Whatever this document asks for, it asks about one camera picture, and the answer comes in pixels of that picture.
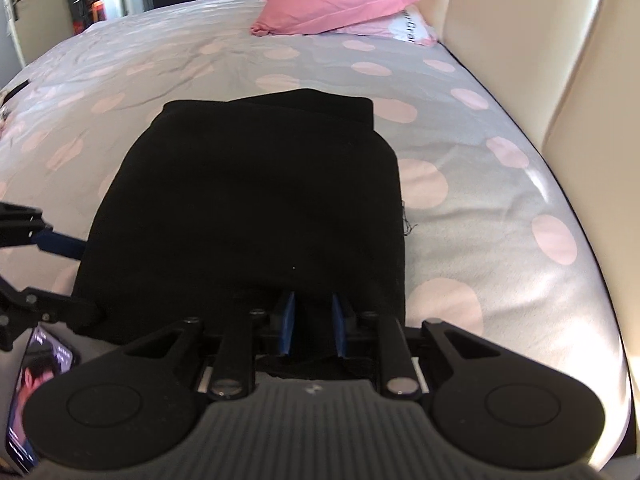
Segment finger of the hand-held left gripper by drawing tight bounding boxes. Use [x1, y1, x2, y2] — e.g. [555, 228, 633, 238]
[0, 201, 88, 261]
[0, 275, 106, 353]

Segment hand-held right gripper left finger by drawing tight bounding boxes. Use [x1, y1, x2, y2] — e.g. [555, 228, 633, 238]
[122, 290, 297, 401]

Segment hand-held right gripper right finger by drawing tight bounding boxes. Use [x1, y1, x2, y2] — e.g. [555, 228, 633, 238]
[330, 291, 503, 401]

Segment black pants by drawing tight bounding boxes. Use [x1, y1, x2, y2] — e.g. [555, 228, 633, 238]
[67, 88, 407, 381]

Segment smartphone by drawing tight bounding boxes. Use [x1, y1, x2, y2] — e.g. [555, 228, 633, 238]
[5, 325, 81, 476]

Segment polka dot bed cover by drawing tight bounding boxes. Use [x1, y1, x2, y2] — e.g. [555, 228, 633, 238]
[0, 0, 631, 471]

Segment white door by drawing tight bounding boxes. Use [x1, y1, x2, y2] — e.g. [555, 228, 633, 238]
[0, 0, 33, 83]

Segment pale pink printed pillow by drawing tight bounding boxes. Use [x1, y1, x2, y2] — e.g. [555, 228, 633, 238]
[335, 7, 438, 48]

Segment cream padded headboard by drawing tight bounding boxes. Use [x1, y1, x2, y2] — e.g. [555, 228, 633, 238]
[375, 0, 640, 480]

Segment black strap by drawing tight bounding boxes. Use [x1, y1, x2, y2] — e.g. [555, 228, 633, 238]
[0, 79, 32, 106]

